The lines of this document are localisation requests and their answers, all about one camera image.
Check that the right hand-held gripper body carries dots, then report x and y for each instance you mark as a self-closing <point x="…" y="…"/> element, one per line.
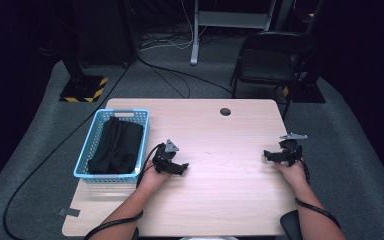
<point x="291" y="150"/>

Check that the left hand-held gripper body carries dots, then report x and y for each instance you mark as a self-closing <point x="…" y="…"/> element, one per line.
<point x="161" y="158"/>

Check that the black cloth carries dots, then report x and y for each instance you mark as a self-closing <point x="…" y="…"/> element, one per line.
<point x="116" y="146"/>

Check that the blue plastic basket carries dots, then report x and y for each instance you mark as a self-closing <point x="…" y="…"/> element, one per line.
<point x="90" y="156"/>

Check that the person's left hand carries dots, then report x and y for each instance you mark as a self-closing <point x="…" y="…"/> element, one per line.
<point x="151" y="178"/>

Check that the person's right hand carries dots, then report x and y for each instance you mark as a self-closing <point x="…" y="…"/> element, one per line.
<point x="295" y="175"/>

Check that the black stand base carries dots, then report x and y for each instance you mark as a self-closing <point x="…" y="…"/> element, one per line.
<point x="305" y="91"/>

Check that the black folding chair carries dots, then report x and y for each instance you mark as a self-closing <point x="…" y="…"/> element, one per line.
<point x="270" y="63"/>

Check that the stand with hazard-striped base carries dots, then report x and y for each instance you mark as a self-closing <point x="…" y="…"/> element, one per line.
<point x="83" y="88"/>

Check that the grey tape strip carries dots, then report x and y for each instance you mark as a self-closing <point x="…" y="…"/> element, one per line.
<point x="69" y="212"/>

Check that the white metal desk frame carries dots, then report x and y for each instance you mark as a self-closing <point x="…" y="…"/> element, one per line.
<point x="228" y="19"/>

